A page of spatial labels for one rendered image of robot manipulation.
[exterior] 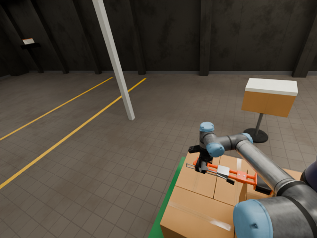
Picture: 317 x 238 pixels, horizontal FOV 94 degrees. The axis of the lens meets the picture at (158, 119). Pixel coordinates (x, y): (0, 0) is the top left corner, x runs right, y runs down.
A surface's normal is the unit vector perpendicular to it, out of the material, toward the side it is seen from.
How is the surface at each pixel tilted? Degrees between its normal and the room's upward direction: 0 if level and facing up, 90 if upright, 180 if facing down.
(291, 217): 7
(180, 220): 0
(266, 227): 25
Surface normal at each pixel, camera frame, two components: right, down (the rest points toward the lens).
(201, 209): -0.14, -0.82
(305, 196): -0.11, -0.98
